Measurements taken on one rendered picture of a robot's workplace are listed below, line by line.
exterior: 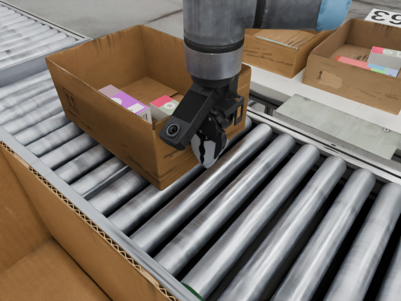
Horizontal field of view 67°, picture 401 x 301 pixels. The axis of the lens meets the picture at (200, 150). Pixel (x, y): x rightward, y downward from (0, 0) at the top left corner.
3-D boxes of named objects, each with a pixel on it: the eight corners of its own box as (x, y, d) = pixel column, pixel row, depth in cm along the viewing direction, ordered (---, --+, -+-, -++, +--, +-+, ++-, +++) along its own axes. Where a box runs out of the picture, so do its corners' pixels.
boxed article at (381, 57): (367, 58, 107) (373, 46, 104) (399, 64, 103) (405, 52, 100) (366, 64, 103) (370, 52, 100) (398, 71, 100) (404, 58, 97)
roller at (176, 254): (287, 148, 81) (302, 143, 77) (142, 303, 52) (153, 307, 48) (277, 133, 81) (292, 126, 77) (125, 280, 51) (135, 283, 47)
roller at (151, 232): (257, 121, 84) (264, 137, 85) (101, 255, 54) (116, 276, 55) (271, 118, 80) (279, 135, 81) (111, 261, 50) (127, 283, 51)
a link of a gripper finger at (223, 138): (225, 159, 57) (228, 121, 51) (220, 163, 56) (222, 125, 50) (206, 148, 59) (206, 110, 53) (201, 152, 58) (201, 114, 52)
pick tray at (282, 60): (336, 41, 119) (344, 15, 112) (291, 79, 97) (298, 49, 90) (272, 24, 132) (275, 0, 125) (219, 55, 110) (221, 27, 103)
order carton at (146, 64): (246, 128, 78) (254, 67, 67) (161, 192, 62) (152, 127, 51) (147, 76, 98) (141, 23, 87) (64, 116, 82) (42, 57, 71)
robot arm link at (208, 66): (219, 60, 41) (168, 41, 45) (218, 91, 44) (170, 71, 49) (255, 39, 46) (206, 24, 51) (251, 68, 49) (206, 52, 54)
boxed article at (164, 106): (166, 108, 84) (165, 94, 81) (192, 123, 79) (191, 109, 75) (151, 117, 81) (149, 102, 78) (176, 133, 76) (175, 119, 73)
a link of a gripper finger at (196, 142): (219, 154, 65) (221, 120, 59) (201, 170, 61) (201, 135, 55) (208, 149, 66) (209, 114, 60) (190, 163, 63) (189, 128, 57)
